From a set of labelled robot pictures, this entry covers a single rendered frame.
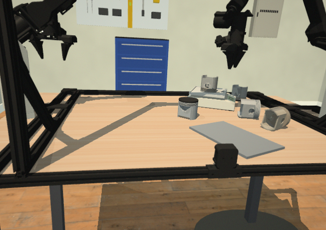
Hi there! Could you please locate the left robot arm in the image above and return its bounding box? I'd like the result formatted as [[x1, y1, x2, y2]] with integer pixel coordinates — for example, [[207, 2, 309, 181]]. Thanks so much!
[[13, 0, 77, 44]]

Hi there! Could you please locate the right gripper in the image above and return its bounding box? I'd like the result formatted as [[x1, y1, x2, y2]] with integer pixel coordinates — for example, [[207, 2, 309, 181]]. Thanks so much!
[[221, 29, 248, 69]]

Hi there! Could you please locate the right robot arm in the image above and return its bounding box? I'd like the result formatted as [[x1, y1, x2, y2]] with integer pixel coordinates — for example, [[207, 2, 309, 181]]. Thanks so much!
[[213, 0, 326, 51]]

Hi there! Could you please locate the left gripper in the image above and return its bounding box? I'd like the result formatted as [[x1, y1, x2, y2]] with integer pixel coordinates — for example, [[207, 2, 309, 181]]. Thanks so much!
[[28, 19, 77, 60]]

